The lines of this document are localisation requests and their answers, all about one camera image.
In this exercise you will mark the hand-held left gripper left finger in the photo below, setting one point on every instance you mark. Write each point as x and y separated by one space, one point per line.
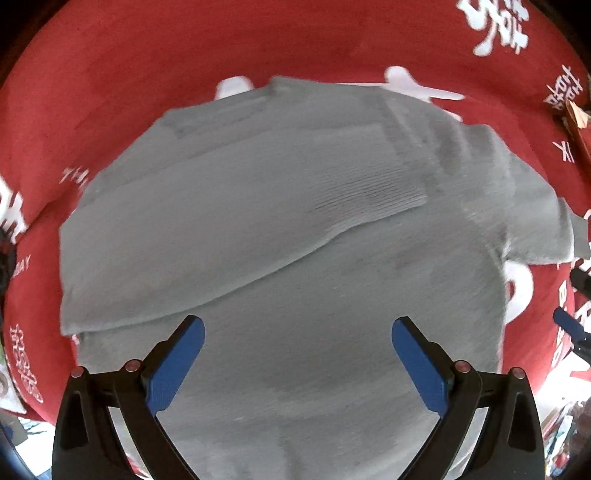
178 364

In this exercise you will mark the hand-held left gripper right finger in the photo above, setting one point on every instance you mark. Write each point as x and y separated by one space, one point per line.
420 364

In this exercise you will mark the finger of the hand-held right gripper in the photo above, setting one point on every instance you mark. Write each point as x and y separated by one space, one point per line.
582 280
570 323

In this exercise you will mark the grey knit sweater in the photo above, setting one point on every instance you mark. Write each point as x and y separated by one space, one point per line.
277 207

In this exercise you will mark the red printed blanket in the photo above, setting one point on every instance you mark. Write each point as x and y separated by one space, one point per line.
138 92

